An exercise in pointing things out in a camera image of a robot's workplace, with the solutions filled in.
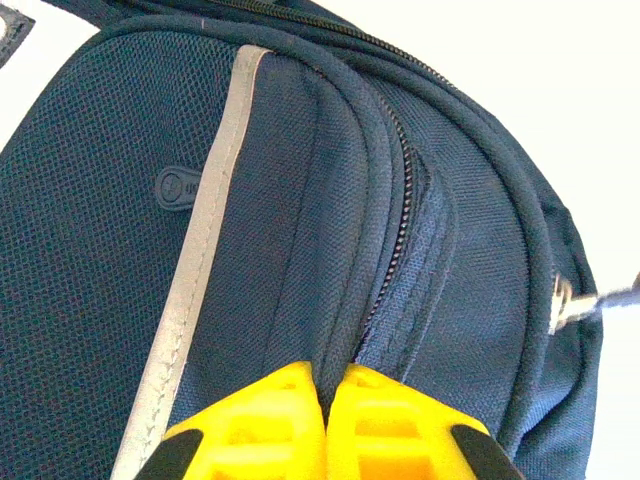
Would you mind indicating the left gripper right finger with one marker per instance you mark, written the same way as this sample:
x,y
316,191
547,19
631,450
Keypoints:
x,y
400,440

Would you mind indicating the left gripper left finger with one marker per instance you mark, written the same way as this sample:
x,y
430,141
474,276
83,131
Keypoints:
x,y
260,440

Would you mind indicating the navy blue backpack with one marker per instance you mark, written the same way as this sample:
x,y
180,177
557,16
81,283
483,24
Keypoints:
x,y
125,250

